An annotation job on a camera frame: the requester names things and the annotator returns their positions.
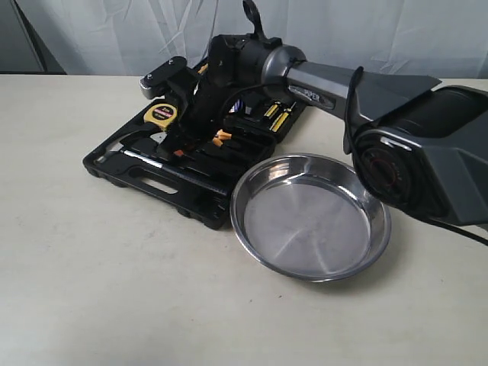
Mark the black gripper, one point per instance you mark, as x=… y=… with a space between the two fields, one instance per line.
x=199 y=121

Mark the black plastic tool case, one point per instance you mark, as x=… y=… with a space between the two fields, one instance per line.
x=251 y=143

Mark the black handled adjustable wrench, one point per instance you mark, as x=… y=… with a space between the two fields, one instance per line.
x=158 y=137

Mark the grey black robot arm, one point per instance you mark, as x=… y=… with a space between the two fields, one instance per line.
x=417 y=145

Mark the yellow black tape measure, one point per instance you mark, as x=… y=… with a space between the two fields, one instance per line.
x=162 y=115

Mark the black electrical tape roll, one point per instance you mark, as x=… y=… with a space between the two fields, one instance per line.
x=241 y=107

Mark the yellow black small screwdriver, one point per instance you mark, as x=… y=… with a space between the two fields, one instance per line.
x=272 y=110

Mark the yellow black large screwdriver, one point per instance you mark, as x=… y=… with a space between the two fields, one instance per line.
x=281 y=118

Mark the round stainless steel tray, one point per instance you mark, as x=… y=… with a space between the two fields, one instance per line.
x=308 y=217

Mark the white backdrop curtain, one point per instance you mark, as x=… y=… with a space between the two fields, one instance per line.
x=445 y=39

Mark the orange handled pliers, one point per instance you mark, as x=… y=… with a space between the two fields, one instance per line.
x=220 y=138

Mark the black handled claw hammer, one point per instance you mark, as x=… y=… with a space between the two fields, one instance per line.
x=118 y=147

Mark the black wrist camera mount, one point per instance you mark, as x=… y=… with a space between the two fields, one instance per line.
x=155 y=83

